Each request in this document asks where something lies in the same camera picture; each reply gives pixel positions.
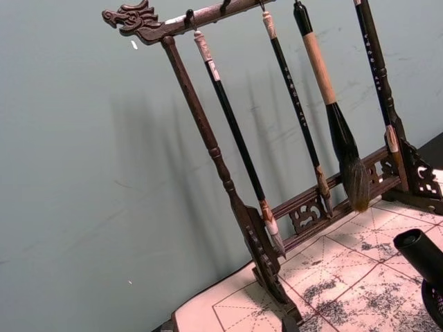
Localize slim black brush, white cap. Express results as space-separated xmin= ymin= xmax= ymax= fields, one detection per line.
xmin=192 ymin=29 xmax=287 ymax=261

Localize carved dark wooden brush rack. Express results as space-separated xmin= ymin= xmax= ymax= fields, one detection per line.
xmin=101 ymin=0 xmax=443 ymax=332

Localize slim black brush, brown tip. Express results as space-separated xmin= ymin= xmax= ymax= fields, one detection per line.
xmin=260 ymin=10 xmax=334 ymax=219

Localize white gridded calligraphy practice cloth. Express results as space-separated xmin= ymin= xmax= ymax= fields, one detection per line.
xmin=174 ymin=198 xmax=443 ymax=332

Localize slim black brush, white characters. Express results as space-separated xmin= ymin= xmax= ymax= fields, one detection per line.
xmin=352 ymin=0 xmax=404 ymax=171

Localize black cylindrical tube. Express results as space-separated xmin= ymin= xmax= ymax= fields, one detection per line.
xmin=392 ymin=228 xmax=443 ymax=282

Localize black round textured holder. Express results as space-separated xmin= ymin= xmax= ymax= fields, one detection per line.
xmin=419 ymin=275 xmax=443 ymax=324

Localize large tan handled calligraphy brush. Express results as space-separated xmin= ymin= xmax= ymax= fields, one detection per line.
xmin=293 ymin=0 xmax=371 ymax=213

